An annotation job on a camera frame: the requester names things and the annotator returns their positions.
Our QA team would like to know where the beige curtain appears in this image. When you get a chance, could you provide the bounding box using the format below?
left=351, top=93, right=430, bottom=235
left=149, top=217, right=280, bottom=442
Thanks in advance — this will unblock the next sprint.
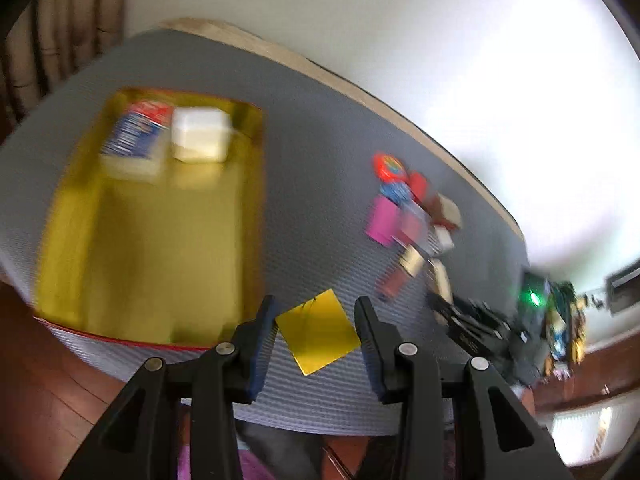
left=0, top=0, right=132, bottom=128

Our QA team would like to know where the pink box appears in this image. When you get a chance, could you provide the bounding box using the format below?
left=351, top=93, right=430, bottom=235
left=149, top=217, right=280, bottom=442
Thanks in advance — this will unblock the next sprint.
left=365, top=196, right=402, bottom=247

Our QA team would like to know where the white square box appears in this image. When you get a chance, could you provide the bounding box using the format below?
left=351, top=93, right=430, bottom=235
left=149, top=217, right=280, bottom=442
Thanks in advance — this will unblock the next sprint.
left=170, top=106, right=234, bottom=164

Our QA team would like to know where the blue and white box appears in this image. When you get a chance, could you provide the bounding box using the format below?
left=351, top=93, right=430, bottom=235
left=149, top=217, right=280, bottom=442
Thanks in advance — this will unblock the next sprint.
left=98, top=100, right=176, bottom=181

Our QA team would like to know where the red cube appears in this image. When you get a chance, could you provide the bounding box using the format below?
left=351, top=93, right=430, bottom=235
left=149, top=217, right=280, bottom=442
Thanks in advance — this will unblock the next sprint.
left=407, top=172, right=432, bottom=206

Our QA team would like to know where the dark grey cloth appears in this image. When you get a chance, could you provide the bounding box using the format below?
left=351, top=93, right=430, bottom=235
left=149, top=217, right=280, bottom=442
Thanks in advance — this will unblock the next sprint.
left=235, top=419, right=327, bottom=480

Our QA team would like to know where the grey honeycomb mat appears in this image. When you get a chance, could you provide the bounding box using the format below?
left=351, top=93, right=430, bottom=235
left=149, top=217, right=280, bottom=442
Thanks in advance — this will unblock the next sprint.
left=0, top=27, right=538, bottom=436

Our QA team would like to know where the dark rectangular frame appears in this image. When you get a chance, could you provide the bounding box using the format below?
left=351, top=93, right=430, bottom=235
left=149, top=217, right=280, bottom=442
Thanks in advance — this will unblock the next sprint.
left=604, top=264, right=640, bottom=315

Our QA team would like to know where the cream long box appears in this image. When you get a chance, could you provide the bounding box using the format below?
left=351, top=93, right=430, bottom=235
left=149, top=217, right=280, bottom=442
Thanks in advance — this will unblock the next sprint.
left=426, top=258, right=454, bottom=307

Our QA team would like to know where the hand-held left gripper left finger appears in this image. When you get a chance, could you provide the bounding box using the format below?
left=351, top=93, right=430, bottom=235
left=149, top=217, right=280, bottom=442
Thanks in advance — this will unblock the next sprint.
left=60, top=295, right=277, bottom=480

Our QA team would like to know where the gold rectangular tray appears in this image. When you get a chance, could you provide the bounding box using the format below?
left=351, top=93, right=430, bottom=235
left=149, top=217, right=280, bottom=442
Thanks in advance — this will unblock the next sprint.
left=34, top=87, right=266, bottom=352

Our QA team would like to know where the yellow square card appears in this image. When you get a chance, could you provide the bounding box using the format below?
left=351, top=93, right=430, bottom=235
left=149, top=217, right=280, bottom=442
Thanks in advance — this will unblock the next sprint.
left=275, top=288, right=362, bottom=376

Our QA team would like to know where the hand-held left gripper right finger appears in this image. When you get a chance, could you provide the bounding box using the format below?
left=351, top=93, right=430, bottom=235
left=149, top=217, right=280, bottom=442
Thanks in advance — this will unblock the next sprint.
left=354, top=296, right=576, bottom=480

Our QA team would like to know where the pink cloth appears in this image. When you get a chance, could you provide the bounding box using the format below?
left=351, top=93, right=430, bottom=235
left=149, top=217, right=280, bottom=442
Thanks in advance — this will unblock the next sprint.
left=176, top=440, right=277, bottom=480

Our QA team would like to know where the white radiator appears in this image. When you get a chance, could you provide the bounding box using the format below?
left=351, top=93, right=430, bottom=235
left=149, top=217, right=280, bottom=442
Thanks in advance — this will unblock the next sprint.
left=542, top=399, right=633, bottom=467

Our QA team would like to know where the beige small box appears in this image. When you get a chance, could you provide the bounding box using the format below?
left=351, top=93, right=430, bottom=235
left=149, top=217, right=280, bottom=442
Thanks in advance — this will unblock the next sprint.
left=399, top=245, right=427, bottom=277

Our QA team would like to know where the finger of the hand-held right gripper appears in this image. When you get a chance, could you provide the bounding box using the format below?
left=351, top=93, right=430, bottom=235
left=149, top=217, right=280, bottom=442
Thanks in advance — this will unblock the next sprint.
left=426, top=292, right=506, bottom=335
left=442, top=316, right=507, bottom=357

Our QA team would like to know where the brown and white box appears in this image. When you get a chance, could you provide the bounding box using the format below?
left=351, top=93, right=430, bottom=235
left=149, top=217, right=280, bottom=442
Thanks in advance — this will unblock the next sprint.
left=430, top=194, right=464, bottom=232

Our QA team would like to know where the red round tape measure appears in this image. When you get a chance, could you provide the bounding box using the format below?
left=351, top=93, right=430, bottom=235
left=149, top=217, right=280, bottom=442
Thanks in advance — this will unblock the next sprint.
left=372, top=152, right=409, bottom=184

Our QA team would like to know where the white small box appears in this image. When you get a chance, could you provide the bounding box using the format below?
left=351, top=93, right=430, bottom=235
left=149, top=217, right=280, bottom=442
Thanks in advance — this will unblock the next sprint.
left=432, top=225, right=456, bottom=254

